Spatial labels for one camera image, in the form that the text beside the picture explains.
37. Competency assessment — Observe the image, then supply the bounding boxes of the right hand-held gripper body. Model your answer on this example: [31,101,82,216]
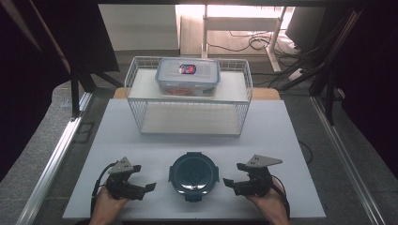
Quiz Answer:
[233,154,283,198]

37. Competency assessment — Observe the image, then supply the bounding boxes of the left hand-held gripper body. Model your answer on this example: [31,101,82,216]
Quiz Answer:
[105,157,146,202]

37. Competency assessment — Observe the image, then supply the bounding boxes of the round dark green lidded container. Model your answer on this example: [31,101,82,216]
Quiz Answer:
[168,151,221,203]

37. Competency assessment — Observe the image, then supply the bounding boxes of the person's left hand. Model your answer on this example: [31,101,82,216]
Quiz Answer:
[89,187,131,225]

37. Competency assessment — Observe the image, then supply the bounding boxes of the person's right hand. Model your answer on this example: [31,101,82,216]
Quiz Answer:
[246,187,290,225]

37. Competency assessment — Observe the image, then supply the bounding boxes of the wooden table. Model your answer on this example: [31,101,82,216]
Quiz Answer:
[113,86,282,101]

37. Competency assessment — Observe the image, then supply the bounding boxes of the black metal stand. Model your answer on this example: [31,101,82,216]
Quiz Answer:
[324,70,335,127]
[69,59,125,121]

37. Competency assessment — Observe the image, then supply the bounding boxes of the clear rectangular food container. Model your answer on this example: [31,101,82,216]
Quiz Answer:
[155,57,222,98]

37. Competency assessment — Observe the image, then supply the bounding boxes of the dark curtain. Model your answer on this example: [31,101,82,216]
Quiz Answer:
[331,0,398,180]
[0,0,120,183]

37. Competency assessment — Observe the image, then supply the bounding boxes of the white cabinet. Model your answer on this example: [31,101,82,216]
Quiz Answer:
[98,4,181,53]

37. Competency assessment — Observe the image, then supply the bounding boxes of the dark monitor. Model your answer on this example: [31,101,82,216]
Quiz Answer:
[284,6,332,53]

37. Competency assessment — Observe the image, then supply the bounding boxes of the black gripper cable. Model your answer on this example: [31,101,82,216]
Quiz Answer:
[270,174,291,220]
[90,161,118,218]

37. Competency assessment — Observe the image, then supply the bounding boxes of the thin black floor cable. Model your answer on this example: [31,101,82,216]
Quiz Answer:
[298,140,314,166]

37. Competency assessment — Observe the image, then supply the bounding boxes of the white wire rack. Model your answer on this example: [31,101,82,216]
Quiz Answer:
[124,55,253,138]

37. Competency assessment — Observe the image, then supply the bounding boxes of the black cable bundle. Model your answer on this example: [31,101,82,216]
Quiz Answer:
[268,8,364,92]

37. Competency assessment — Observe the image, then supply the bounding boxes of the black floor cables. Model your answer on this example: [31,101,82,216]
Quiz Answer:
[207,29,301,54]

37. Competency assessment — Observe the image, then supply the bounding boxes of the white desk frame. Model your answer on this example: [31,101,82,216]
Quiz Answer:
[201,4,287,73]

